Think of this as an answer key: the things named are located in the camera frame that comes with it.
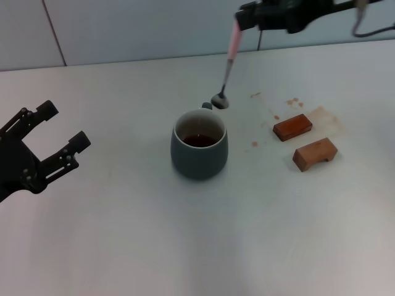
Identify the light notched wooden block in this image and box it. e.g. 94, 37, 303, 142
292, 137, 338, 173

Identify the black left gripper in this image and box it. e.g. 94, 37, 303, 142
0, 99, 92, 204

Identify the grey ceramic cup with coffee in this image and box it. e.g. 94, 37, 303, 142
170, 102, 230, 182

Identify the right gripper cable with plugs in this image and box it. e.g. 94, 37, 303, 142
351, 0, 395, 38

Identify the pink handled metal spoon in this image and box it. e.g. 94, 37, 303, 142
210, 20, 244, 110

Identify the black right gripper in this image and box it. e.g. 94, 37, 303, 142
235, 0, 382, 35

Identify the dark reddish wooden block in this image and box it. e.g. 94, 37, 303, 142
272, 113, 314, 142

